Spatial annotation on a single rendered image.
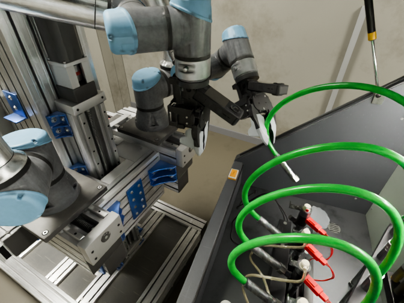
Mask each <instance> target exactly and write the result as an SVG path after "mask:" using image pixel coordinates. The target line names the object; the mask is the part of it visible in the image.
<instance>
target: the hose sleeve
mask: <svg viewBox="0 0 404 303"><path fill-rule="evenodd" d="M280 165H281V167H282V168H283V170H284V171H285V172H286V173H287V175H288V176H289V177H290V178H293V177H294V176H295V173H294V172H293V171H292V169H291V168H290V167H289V166H288V164H287V163H286V162H282V163H280Z"/></svg>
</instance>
